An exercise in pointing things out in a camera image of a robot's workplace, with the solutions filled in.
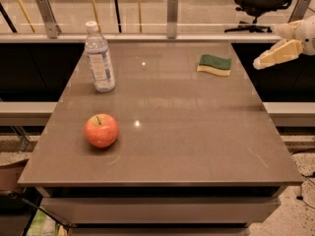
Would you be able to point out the black office chair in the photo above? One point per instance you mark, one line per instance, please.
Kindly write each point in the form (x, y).
(257, 8)

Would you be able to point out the red apple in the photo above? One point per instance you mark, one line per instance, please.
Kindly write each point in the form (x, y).
(101, 130)

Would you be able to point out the clear plastic water bottle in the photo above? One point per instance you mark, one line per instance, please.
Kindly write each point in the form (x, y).
(99, 59)

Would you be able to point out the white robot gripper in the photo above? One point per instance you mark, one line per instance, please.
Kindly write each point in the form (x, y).
(308, 35)

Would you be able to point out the green and yellow sponge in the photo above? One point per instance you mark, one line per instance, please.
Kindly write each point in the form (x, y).
(214, 65)

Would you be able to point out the green package under table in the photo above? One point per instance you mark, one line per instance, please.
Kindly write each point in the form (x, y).
(42, 225)

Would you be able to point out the glass railing with metal brackets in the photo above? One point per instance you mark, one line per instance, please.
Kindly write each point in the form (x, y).
(127, 19)

